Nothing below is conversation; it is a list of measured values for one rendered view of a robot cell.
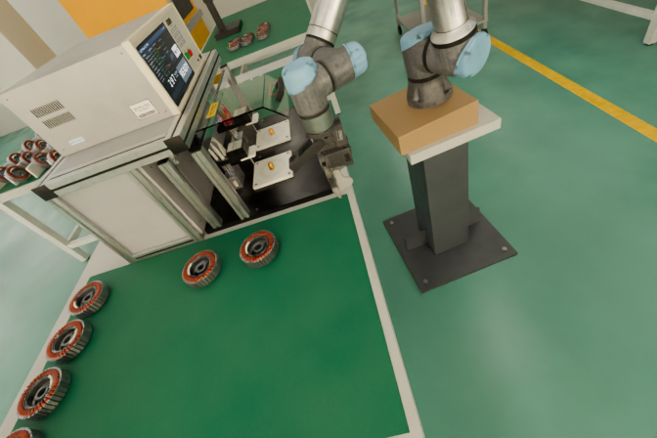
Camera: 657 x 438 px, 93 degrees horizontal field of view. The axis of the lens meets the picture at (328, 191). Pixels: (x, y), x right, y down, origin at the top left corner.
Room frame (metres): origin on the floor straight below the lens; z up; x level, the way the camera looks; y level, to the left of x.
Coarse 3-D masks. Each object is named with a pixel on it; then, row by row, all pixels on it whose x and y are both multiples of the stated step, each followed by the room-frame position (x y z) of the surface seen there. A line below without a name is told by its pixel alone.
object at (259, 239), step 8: (256, 232) 0.68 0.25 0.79; (264, 232) 0.67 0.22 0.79; (248, 240) 0.66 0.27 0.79; (256, 240) 0.66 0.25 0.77; (264, 240) 0.65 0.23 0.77; (272, 240) 0.62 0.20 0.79; (248, 248) 0.64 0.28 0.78; (256, 248) 0.63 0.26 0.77; (264, 248) 0.62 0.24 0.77; (272, 248) 0.60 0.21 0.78; (248, 256) 0.60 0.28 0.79; (256, 256) 0.59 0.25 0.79; (264, 256) 0.58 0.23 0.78; (272, 256) 0.58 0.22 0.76; (248, 264) 0.59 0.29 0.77; (256, 264) 0.57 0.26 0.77; (264, 264) 0.57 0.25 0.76
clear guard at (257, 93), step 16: (256, 80) 1.04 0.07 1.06; (272, 80) 1.04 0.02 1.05; (208, 96) 1.09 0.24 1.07; (224, 96) 1.03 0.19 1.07; (240, 96) 0.98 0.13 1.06; (256, 96) 0.92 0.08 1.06; (272, 96) 0.92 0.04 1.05; (224, 112) 0.91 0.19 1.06; (240, 112) 0.86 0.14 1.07; (288, 112) 0.85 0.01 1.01
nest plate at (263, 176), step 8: (288, 152) 1.02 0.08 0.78; (264, 160) 1.03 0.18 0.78; (272, 160) 1.01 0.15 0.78; (280, 160) 0.99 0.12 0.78; (256, 168) 1.00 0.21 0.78; (264, 168) 0.98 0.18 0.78; (280, 168) 0.94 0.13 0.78; (288, 168) 0.92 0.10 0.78; (256, 176) 0.96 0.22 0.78; (264, 176) 0.94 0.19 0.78; (272, 176) 0.92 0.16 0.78; (280, 176) 0.90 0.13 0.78; (288, 176) 0.88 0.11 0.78; (256, 184) 0.91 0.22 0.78; (264, 184) 0.89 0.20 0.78
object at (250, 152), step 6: (228, 144) 1.00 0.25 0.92; (234, 144) 0.98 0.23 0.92; (240, 144) 0.97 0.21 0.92; (246, 144) 0.99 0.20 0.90; (228, 150) 0.96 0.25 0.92; (234, 150) 0.95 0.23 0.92; (240, 150) 0.94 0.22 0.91; (246, 150) 0.96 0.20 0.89; (252, 150) 0.97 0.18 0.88; (228, 156) 0.95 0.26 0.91; (234, 156) 0.95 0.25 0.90; (240, 156) 0.94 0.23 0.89; (246, 156) 0.94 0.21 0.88; (252, 156) 0.94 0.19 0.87; (216, 162) 0.96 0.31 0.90; (222, 162) 0.95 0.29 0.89; (228, 162) 0.95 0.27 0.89; (228, 168) 0.98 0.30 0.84; (228, 174) 0.96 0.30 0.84
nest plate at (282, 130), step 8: (288, 120) 1.26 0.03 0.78; (264, 128) 1.28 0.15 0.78; (272, 128) 1.25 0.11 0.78; (280, 128) 1.22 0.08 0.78; (288, 128) 1.19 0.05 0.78; (264, 136) 1.21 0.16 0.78; (272, 136) 1.18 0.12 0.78; (280, 136) 1.16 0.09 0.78; (288, 136) 1.13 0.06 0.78; (256, 144) 1.18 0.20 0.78; (264, 144) 1.15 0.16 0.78; (272, 144) 1.13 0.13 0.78
